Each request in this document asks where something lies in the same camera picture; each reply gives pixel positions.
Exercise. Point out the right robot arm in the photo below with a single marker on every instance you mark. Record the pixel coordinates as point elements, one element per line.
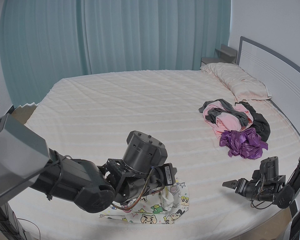
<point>281,189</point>

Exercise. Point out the pile of clothes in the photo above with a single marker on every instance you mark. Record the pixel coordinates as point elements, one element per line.
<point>225,121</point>

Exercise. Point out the black garment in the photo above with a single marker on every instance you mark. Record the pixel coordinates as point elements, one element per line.
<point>261,124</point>

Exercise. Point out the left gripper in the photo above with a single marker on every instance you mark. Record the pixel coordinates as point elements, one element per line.
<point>167,175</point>

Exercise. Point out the pale pink pillow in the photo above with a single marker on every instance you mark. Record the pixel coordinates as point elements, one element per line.
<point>241,80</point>

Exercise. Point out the white printed pyjama top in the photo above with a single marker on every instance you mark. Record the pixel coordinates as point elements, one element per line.
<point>150,214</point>

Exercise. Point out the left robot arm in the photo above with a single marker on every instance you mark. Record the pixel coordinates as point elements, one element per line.
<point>70,173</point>

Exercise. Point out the bed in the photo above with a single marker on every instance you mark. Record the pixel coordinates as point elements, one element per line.
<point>121,105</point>

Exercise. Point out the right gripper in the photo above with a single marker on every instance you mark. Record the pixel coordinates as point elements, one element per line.
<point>245,188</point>

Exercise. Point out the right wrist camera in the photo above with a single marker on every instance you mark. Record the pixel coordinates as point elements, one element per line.
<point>256,174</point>

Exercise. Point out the blue-green curtain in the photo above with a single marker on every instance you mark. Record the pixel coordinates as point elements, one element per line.
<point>152,32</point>
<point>44,46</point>

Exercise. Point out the purple satin garment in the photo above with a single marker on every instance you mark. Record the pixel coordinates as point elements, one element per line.
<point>243,144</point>

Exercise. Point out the grey bedside table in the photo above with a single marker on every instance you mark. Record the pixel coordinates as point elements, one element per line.
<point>219,56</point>

